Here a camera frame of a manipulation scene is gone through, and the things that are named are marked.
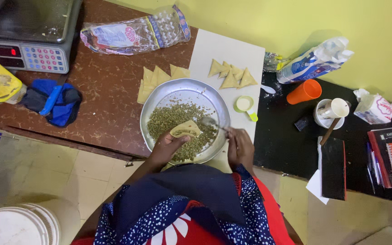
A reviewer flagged person's right hand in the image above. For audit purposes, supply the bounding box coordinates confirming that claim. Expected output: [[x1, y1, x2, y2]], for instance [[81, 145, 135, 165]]
[[225, 127, 255, 168]]

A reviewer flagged red and black book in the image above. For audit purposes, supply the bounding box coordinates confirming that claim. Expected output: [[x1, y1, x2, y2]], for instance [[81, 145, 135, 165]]
[[367, 127, 392, 189]]

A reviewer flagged person's blue dotted dress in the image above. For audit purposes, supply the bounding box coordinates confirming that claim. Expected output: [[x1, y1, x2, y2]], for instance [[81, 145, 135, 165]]
[[71, 163, 296, 245]]

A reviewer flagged white plastic cup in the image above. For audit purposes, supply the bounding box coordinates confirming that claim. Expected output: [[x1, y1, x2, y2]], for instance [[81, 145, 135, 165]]
[[317, 98, 350, 120]]

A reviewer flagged white tissue pack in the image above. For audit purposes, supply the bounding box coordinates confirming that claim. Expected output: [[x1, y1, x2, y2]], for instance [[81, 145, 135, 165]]
[[353, 88, 392, 125]]

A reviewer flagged crumpled shiny wrapper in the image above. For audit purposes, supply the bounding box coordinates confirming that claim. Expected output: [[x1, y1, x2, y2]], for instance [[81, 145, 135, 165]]
[[263, 52, 290, 73]]

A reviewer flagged raw pastry sheet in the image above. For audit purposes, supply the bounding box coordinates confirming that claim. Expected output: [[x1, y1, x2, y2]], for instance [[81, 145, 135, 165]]
[[136, 80, 156, 105], [143, 66, 154, 84], [169, 64, 191, 80], [151, 65, 172, 86]]

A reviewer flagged pastry cone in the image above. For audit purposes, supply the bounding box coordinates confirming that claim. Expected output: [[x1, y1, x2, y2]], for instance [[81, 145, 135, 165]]
[[169, 120, 202, 139]]

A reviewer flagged folded triangular samosa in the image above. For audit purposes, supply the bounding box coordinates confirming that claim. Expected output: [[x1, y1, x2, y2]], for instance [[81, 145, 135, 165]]
[[218, 61, 232, 79], [237, 67, 258, 90], [219, 71, 240, 90], [208, 59, 227, 78], [231, 65, 245, 81]]

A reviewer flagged white and blue flour bag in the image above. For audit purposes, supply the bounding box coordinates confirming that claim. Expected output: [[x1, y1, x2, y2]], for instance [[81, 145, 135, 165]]
[[276, 36, 355, 85]]

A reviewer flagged black hardcover notebook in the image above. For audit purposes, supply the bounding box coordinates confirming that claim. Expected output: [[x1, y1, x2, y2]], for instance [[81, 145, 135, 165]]
[[318, 136, 347, 201]]

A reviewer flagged green lentil filling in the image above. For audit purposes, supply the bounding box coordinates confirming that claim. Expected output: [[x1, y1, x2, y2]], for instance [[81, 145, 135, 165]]
[[147, 103, 219, 162]]

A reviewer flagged metal spoon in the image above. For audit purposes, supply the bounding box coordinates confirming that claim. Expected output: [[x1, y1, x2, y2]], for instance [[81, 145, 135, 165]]
[[201, 116, 230, 132]]

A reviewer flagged white paper sheet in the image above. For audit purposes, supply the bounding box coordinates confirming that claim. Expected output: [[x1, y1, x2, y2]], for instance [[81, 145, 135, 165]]
[[306, 136, 330, 205]]

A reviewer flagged clear printed plastic wrapper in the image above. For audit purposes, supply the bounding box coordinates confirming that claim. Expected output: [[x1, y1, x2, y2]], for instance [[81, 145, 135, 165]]
[[80, 5, 192, 56]]

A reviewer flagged digital weighing scale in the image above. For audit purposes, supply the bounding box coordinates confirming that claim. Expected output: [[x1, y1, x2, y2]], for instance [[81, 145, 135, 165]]
[[0, 0, 83, 75]]

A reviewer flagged wooden stick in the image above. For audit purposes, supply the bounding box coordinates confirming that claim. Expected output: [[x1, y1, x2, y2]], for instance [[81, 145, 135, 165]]
[[319, 117, 341, 146]]

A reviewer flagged white bowl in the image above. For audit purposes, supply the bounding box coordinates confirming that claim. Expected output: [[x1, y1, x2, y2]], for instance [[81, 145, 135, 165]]
[[313, 99, 346, 130]]

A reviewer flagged white cutting board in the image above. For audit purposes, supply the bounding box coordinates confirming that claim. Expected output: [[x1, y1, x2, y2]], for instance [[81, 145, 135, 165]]
[[162, 29, 266, 172]]

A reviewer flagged bundle of pens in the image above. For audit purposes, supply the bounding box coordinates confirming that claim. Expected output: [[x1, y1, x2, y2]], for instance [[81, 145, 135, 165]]
[[366, 142, 385, 194]]

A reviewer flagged blue and black cloth bag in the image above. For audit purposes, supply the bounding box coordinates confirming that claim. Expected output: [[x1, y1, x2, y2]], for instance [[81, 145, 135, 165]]
[[19, 79, 83, 128]]

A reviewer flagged person's left hand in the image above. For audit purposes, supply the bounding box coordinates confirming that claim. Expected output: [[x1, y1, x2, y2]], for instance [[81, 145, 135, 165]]
[[147, 131, 192, 168]]

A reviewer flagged small black device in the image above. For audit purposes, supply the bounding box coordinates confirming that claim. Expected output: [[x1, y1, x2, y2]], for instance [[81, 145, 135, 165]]
[[294, 116, 312, 132]]

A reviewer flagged round metal tray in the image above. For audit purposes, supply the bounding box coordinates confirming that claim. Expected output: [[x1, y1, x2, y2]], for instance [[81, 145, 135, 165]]
[[140, 78, 231, 166]]

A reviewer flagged green measuring cup with paste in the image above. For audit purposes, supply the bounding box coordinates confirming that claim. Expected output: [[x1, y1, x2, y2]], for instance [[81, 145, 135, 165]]
[[233, 95, 259, 123]]

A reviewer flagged orange plastic cup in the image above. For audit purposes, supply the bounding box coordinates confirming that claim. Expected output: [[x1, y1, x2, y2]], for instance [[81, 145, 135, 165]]
[[287, 79, 323, 105]]

